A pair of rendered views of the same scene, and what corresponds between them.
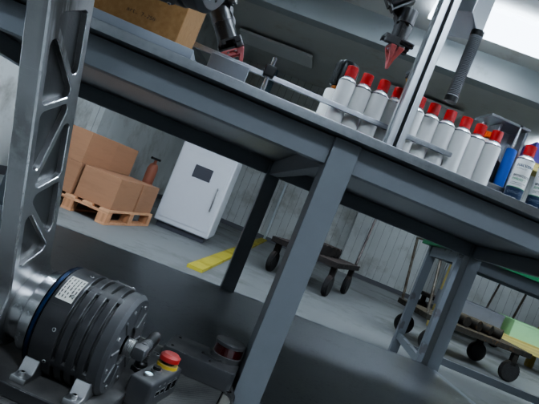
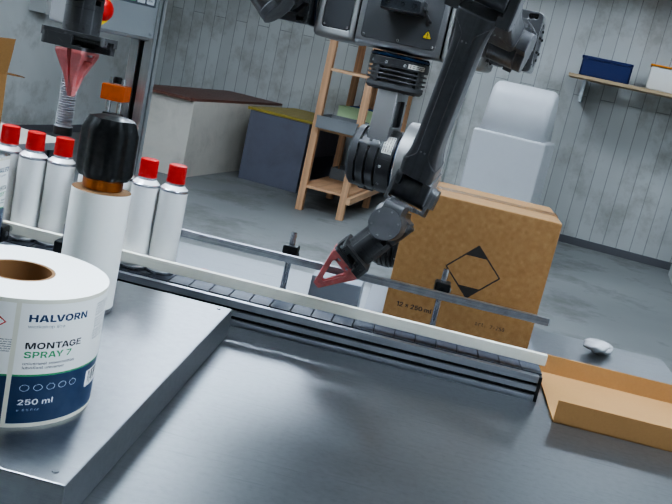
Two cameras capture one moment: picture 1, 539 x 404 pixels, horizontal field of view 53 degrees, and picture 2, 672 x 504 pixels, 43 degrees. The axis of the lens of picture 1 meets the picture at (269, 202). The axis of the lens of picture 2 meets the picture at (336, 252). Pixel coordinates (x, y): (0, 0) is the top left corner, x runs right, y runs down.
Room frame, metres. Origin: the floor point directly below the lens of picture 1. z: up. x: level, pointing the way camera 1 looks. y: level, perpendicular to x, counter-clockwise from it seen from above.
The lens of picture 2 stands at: (2.99, 0.52, 1.33)
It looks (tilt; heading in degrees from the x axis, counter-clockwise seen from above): 12 degrees down; 191
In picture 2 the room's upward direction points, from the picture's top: 13 degrees clockwise
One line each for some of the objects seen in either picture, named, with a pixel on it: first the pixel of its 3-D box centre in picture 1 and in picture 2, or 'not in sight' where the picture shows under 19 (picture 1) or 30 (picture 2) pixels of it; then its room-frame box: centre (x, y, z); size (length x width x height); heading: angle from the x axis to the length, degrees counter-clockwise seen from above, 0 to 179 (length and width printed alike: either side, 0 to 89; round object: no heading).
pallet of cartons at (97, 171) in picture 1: (107, 177); not in sight; (4.77, 1.42, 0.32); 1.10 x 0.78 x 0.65; 168
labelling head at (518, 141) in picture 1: (488, 162); not in sight; (1.70, -0.59, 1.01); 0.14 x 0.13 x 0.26; 96
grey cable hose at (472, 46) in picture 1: (464, 66); (70, 80); (1.48, -0.36, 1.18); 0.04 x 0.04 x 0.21
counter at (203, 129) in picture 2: not in sight; (206, 129); (-5.39, -2.73, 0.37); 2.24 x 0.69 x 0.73; 176
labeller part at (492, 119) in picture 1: (502, 124); not in sight; (1.70, -0.59, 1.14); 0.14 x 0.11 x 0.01; 96
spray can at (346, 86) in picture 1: (340, 100); (169, 219); (1.54, -0.08, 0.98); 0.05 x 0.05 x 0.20
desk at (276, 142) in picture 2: not in sight; (296, 148); (-5.77, -1.84, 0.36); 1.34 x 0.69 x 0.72; 176
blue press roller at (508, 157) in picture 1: (502, 174); not in sight; (1.66, -0.63, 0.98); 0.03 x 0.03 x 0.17
